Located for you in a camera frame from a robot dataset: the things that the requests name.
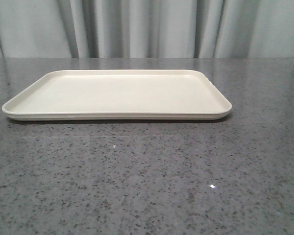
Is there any cream rectangular plastic tray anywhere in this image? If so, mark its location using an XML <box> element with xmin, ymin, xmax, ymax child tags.
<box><xmin>2</xmin><ymin>70</ymin><xmax>232</xmax><ymax>121</ymax></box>

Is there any grey-white pleated curtain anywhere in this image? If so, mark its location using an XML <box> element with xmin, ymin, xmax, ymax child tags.
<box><xmin>0</xmin><ymin>0</ymin><xmax>294</xmax><ymax>58</ymax></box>

